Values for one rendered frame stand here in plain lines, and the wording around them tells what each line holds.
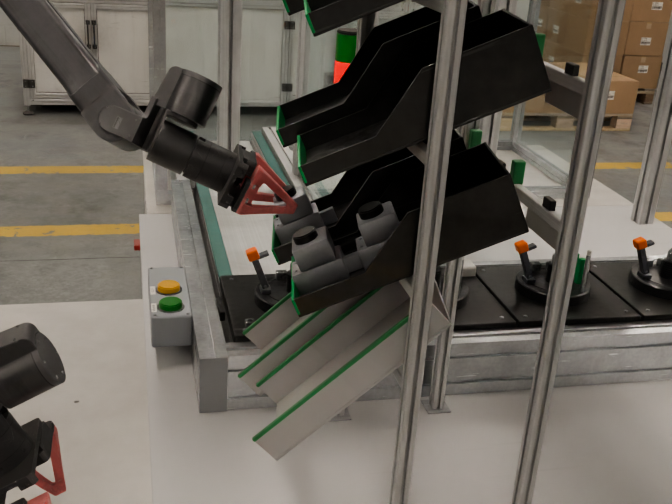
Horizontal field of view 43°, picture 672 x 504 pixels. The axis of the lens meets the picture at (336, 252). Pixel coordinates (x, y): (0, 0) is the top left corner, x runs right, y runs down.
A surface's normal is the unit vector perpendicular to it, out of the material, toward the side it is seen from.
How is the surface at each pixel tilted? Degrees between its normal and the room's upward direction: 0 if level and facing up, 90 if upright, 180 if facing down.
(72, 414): 0
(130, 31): 89
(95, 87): 61
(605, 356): 90
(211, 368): 90
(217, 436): 0
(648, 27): 90
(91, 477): 0
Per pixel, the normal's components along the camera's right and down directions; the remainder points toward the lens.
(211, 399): 0.22, 0.39
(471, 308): 0.07, -0.92
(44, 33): -0.15, -0.04
